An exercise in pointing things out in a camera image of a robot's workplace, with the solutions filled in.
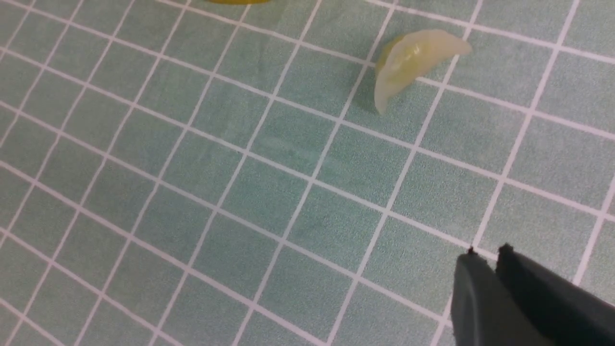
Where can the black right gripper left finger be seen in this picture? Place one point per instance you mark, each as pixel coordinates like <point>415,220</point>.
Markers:
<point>483,312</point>

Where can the green checkered tablecloth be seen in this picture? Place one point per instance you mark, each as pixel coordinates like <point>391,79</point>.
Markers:
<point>183,173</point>

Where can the bamboo steamer tray yellow rim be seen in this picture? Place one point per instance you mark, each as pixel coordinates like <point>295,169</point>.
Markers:
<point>238,2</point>

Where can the greenish dumpling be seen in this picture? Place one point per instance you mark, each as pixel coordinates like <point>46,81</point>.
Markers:
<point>410,56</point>

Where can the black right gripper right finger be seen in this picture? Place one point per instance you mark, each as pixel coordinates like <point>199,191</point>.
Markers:
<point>559,310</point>

